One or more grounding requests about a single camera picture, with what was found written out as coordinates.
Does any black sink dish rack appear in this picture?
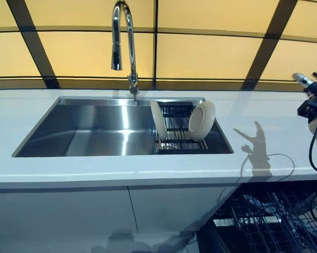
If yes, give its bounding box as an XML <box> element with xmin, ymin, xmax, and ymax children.
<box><xmin>150</xmin><ymin>100</ymin><xmax>210</xmax><ymax>155</ymax></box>

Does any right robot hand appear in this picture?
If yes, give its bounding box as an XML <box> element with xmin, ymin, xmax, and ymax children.
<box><xmin>291</xmin><ymin>65</ymin><xmax>317</xmax><ymax>125</ymax></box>

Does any stainless steel sink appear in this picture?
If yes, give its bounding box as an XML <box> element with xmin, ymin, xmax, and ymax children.
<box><xmin>11</xmin><ymin>96</ymin><xmax>235</xmax><ymax>158</ymax></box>

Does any chrome gooseneck faucet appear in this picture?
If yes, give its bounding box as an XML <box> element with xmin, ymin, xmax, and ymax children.
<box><xmin>110</xmin><ymin>0</ymin><xmax>141</xmax><ymax>105</ymax></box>

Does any cream deep plate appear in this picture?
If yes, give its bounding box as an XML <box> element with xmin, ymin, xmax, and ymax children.
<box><xmin>187</xmin><ymin>100</ymin><xmax>217</xmax><ymax>141</ymax></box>

